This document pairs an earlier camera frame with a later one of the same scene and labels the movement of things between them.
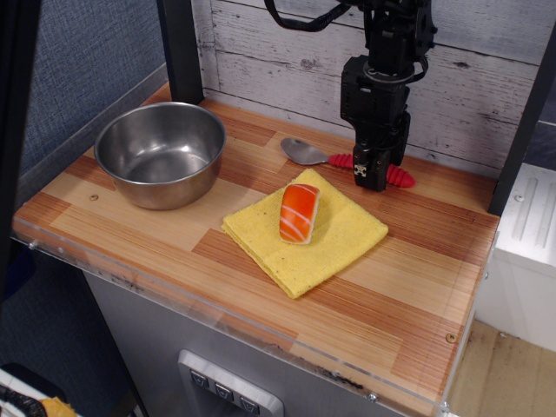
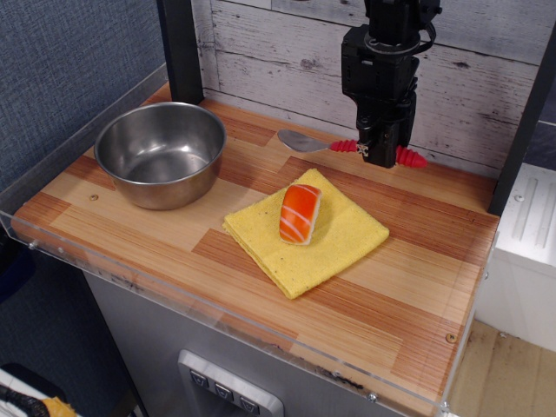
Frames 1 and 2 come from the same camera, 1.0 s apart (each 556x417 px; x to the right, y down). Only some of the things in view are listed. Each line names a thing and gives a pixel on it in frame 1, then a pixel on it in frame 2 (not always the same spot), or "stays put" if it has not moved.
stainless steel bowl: (162, 155) stays put
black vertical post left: (182, 49) stays put
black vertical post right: (519, 155) stays put
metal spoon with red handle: (307, 154) to (300, 142)
